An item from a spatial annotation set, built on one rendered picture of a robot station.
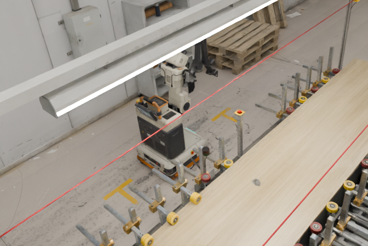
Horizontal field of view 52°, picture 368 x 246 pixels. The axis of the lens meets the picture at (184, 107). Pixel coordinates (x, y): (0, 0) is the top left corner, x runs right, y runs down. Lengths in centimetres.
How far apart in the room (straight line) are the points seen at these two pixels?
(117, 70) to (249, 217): 164
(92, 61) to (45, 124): 373
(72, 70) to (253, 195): 190
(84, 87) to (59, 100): 12
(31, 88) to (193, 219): 176
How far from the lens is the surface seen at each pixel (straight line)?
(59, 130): 546
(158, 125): 409
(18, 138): 522
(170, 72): 411
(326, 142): 359
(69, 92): 160
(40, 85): 154
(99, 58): 164
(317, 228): 289
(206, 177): 318
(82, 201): 453
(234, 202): 299
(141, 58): 177
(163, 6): 571
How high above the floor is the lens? 313
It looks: 34 degrees down
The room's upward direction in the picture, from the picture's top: 6 degrees counter-clockwise
